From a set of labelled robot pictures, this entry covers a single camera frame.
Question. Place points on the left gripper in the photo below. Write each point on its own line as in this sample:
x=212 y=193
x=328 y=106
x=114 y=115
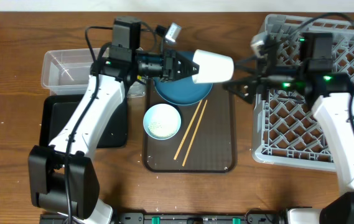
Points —
x=169 y=64

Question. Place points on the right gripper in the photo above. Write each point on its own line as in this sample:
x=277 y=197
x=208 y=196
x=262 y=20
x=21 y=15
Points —
x=253 y=84

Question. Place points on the dark blue plate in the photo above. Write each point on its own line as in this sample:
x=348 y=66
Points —
x=182 y=92

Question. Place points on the green cup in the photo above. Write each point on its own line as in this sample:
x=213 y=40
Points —
x=213 y=68

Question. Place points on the light blue bowl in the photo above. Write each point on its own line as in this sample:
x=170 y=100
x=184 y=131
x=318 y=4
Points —
x=163 y=110

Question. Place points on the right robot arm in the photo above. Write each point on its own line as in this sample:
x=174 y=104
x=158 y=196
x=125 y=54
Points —
x=330 y=97

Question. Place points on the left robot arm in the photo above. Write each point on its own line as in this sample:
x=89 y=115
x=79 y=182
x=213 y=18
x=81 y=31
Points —
x=62 y=177

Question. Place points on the grey dishwasher rack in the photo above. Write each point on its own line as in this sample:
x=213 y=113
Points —
x=284 y=131

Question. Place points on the brown serving tray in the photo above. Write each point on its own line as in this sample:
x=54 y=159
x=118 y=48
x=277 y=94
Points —
x=214 y=147

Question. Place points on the right wooden chopstick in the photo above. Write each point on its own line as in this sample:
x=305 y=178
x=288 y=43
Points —
x=194 y=134

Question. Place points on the clear plastic bin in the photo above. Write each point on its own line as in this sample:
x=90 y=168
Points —
x=66 y=72

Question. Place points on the black bin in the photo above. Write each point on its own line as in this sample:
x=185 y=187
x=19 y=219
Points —
x=58 y=109

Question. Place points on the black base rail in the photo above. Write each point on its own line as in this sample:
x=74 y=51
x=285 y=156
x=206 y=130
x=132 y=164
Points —
x=252 y=216

